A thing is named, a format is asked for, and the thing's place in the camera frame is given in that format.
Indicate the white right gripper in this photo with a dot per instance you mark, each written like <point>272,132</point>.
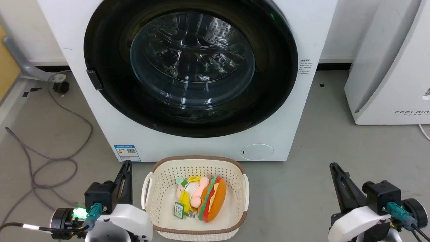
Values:
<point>356,225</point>

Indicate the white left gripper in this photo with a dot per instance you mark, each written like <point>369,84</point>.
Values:
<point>127,223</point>

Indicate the white front-load washing machine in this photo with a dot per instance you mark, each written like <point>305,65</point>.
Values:
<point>304,111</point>

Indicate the black round glass washer door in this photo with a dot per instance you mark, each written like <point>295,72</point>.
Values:
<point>191,60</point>

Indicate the blue energy label sticker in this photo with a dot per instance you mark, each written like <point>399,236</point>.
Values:
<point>127,153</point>

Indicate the cream perforated laundry basket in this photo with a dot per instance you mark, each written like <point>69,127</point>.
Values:
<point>161,201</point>

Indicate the green paper toy tag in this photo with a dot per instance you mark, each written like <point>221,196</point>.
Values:
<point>178,210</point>

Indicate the yellow and pink doll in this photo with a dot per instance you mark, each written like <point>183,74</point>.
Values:
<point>191,193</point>

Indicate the hamburger plush toy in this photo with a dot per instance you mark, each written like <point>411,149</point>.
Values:
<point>215,200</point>

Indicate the round white filter cover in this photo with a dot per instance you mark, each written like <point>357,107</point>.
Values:
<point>257,152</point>

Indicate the black caster wheel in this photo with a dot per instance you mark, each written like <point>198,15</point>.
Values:
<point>60,87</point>

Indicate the small printed text label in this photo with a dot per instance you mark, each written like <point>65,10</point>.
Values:
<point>306,67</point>

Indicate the white air purifier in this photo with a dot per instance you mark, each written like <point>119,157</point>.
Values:
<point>393,67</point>

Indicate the grey metal furniture leg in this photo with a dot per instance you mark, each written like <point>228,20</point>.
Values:
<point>23,62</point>

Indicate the wooden furniture panel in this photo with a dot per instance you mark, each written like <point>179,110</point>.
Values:
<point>6,67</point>

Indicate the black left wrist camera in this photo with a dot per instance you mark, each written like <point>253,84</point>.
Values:
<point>99,195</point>

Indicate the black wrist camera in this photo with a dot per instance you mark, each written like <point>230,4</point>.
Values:
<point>99,195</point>
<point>383,196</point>

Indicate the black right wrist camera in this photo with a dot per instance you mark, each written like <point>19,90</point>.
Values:
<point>383,196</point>

